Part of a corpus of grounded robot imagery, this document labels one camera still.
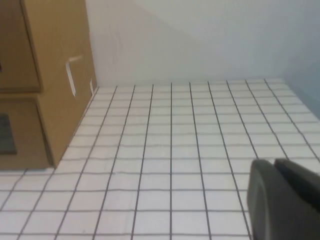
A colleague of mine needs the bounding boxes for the lower cardboard drawer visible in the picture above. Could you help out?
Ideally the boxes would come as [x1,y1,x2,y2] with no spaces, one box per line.
[36,42,99,169]

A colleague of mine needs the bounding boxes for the white grid-patterned table cover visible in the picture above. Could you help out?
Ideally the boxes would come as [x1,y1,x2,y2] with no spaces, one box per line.
[0,78,320,240]

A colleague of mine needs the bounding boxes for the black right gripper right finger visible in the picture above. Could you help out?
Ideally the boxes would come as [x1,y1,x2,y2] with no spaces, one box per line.
[273,157,320,211]

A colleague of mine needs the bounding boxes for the brown cardboard shoe box shell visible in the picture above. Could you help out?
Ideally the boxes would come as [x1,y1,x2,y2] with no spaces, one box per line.
[21,0,93,96]

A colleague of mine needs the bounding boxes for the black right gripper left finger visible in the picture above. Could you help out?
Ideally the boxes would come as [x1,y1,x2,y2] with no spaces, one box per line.
[246,158,320,240]

